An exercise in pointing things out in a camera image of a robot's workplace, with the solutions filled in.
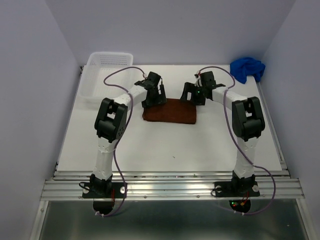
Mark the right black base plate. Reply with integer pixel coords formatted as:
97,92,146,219
211,181,260,198

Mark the white perforated plastic basket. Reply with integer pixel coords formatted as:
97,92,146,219
77,51,134,105

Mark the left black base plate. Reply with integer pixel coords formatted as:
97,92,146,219
79,182,127,200

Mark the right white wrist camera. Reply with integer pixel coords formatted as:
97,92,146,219
194,71,203,88

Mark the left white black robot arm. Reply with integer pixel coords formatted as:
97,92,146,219
83,71,167,198

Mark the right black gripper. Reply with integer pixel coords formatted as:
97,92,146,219
178,82,206,106

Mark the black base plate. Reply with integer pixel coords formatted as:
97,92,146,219
79,182,127,200
211,181,260,198

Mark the brown microfiber towel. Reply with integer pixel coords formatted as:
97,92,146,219
142,98,197,125

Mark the blue microfiber towel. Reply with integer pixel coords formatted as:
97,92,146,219
229,57,266,84

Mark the aluminium rail frame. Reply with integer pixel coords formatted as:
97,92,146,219
29,66,311,240

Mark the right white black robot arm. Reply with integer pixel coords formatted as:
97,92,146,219
180,71,266,198

